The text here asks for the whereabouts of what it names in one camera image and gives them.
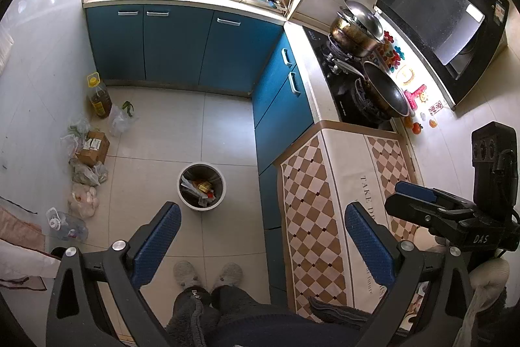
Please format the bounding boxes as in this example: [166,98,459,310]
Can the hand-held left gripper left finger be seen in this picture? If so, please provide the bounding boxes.
[46,201,182,347]

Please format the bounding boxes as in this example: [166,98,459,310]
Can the plastic bag with greens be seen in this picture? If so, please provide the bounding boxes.
[108,100,139,137]

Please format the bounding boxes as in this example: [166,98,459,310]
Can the colourful wall stickers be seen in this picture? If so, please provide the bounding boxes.
[371,31,407,71]

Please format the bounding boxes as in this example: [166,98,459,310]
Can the clear water bottle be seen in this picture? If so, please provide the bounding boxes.
[45,207,89,242]

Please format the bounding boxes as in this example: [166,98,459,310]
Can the blue stove base cabinet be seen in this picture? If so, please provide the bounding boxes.
[252,32,315,307]

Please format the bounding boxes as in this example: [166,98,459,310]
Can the steel pot with lid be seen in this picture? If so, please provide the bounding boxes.
[329,0,384,58]

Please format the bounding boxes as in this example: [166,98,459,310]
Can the black range hood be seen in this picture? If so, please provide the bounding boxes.
[374,0,510,106]

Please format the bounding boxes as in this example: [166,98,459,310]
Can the oil bottle with yellow cap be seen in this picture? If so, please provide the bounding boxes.
[86,73,112,119]

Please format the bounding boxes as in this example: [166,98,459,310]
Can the clear plastic bag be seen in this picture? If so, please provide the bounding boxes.
[69,158,110,186]
[61,117,91,156]

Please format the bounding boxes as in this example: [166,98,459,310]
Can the grey slipper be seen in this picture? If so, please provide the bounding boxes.
[173,261,202,288]
[212,262,243,288]

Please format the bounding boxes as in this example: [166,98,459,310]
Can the pink white cloth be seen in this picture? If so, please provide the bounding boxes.
[0,196,61,291]

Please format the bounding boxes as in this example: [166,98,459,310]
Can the dark grey cloth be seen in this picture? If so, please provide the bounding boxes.
[309,296,372,327]

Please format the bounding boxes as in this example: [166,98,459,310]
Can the black wok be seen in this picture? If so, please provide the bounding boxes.
[333,60,411,118]

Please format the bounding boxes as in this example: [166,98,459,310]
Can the yellow round wall sticker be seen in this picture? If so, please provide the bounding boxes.
[396,64,416,85]

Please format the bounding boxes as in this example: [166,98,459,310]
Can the cardboard box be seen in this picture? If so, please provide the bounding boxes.
[75,131,111,166]

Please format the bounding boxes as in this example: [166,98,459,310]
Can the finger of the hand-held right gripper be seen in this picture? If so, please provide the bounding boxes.
[395,180,441,206]
[384,193,438,228]

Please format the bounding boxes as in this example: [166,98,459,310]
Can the person's legs in dark pants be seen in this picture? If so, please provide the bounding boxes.
[164,284,366,347]

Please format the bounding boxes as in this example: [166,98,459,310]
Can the black gas stove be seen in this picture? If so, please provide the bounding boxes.
[303,26,397,132]

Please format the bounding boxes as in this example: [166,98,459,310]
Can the blue sink base cabinet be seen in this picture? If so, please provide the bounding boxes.
[84,3,285,96]

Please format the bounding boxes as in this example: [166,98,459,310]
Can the grey trash bin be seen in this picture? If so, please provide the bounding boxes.
[177,163,226,212]

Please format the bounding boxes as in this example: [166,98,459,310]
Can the pinkish plastic bag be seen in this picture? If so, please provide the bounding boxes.
[67,184,100,218]

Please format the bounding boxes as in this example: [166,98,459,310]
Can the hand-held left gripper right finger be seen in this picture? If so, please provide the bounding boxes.
[344,203,476,347]

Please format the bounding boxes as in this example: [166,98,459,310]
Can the pink wall sticker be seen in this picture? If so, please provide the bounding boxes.
[404,85,430,110]

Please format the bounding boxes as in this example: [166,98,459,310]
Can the brown checked table mat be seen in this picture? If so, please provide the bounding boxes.
[274,121,423,325]

